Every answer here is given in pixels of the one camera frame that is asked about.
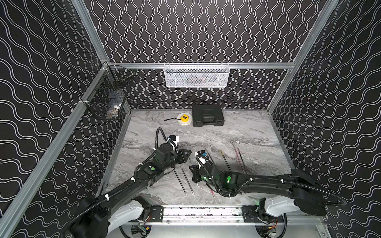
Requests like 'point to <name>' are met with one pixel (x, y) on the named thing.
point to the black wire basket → (105, 95)
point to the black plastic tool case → (207, 114)
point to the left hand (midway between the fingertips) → (190, 148)
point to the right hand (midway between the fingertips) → (189, 168)
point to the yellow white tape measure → (183, 119)
